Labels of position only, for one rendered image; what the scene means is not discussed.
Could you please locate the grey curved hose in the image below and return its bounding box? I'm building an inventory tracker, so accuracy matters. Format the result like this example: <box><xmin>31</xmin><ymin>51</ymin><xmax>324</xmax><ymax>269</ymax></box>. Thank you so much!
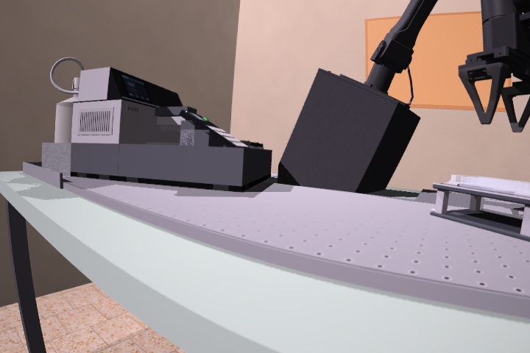
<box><xmin>50</xmin><ymin>57</ymin><xmax>84</xmax><ymax>94</ymax></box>

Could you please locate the white microplate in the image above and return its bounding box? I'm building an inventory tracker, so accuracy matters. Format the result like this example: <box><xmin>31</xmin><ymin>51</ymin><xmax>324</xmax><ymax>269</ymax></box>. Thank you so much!
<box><xmin>449</xmin><ymin>175</ymin><xmax>530</xmax><ymax>195</ymax></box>

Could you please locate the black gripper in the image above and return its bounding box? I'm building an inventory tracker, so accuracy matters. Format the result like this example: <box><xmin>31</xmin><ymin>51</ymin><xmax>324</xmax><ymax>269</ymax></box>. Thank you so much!
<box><xmin>458</xmin><ymin>15</ymin><xmax>530</xmax><ymax>132</ymax></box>

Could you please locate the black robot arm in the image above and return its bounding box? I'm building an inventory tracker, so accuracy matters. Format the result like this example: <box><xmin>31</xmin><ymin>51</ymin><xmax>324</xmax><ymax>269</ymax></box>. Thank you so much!
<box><xmin>340</xmin><ymin>0</ymin><xmax>530</xmax><ymax>109</ymax></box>

